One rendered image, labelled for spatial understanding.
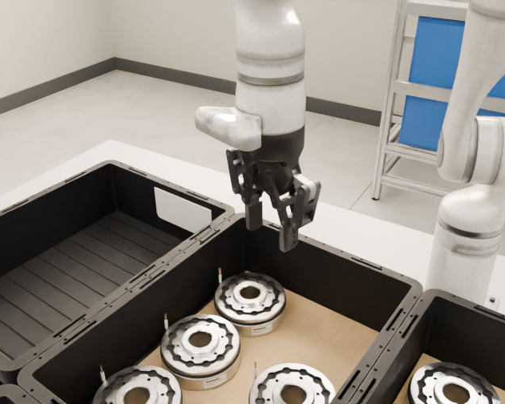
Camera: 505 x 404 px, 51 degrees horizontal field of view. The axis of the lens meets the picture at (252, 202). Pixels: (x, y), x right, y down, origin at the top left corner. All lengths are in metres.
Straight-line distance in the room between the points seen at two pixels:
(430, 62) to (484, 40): 1.70
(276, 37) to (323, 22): 2.94
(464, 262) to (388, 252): 0.35
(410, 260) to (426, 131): 1.38
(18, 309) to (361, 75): 2.86
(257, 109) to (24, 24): 3.52
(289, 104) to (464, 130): 0.26
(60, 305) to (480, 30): 0.67
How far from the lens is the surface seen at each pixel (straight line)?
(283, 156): 0.57
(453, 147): 0.74
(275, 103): 0.54
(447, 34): 2.33
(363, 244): 1.16
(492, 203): 0.79
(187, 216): 0.90
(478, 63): 0.69
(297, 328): 0.77
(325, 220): 1.22
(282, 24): 0.53
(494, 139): 0.75
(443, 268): 0.85
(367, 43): 3.38
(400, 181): 2.59
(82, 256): 0.94
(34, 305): 0.87
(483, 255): 0.83
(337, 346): 0.76
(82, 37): 4.35
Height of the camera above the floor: 1.38
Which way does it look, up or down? 32 degrees down
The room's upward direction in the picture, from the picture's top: straight up
